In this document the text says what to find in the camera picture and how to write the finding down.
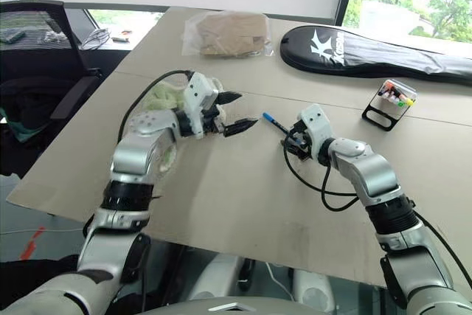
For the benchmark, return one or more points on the black background desk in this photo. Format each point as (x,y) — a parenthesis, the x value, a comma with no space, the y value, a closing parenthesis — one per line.
(110,57)

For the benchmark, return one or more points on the black mesh office chair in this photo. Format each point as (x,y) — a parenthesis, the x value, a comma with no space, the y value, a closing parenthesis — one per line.
(73,93)

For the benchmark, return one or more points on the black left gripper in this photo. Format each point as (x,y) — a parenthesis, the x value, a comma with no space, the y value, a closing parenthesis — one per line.
(214,121)

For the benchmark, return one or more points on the black racket bag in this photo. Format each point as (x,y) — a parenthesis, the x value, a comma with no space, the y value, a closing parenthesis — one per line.
(368,53)

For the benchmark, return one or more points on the pale green fluffy cloth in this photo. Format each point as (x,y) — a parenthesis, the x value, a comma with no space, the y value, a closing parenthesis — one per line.
(164,97)

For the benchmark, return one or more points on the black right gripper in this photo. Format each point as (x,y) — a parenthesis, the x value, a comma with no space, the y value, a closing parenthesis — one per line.
(303,142)

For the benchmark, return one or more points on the black pen holder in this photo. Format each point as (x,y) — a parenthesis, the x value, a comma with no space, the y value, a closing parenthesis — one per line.
(372,114)

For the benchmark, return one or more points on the blue pen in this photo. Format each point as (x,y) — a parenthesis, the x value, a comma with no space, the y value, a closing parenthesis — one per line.
(273,121)

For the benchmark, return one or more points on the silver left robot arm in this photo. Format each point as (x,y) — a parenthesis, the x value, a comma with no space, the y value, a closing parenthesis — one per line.
(140,149)

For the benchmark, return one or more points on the dark garment on chair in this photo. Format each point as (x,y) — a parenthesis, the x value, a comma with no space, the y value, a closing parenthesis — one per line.
(33,103)

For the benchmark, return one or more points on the clear bag with cardboard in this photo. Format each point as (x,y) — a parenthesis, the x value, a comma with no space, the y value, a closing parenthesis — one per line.
(228,32)

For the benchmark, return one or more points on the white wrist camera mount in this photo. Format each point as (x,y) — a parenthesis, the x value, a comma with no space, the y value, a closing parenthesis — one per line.
(197,93)
(317,123)

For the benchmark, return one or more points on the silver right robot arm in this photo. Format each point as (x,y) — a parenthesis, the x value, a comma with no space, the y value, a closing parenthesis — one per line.
(372,171)

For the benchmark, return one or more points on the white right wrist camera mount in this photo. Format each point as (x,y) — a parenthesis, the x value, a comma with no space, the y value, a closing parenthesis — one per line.
(317,123)

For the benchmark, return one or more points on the white rounded robot leg cover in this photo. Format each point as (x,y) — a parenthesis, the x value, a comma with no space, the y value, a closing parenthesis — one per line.
(217,278)
(313,291)

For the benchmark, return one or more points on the clear box of coloured markers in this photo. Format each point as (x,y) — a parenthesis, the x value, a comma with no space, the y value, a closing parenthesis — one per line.
(400,91)

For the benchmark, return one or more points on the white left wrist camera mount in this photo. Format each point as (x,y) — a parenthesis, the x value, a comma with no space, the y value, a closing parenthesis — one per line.
(197,93)

